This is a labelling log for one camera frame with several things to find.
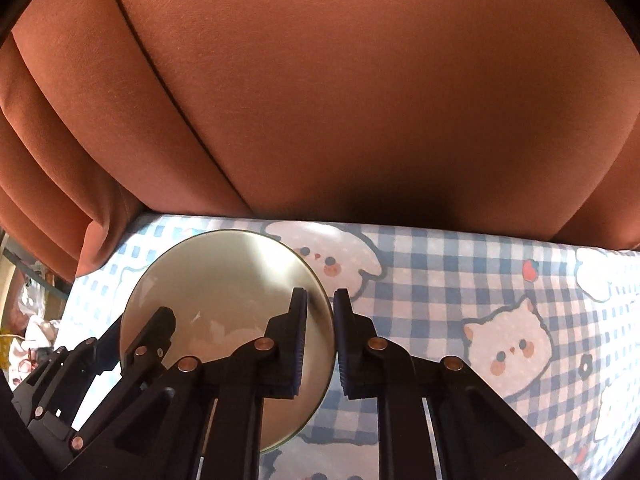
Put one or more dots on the pink clutter pile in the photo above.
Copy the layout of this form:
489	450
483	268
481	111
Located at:
31	311

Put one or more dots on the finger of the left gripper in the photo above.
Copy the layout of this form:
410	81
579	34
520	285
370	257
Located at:
132	407
43	407

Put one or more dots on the white bowl blue pattern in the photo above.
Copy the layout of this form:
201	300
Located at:
223	288

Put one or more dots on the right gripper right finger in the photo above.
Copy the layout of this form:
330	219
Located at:
436	419

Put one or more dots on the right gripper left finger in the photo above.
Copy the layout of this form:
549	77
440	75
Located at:
210	426

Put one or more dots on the orange curtain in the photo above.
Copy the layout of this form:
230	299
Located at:
509	117

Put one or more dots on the blue checkered bear tablecloth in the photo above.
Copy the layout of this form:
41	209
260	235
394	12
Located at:
554	328

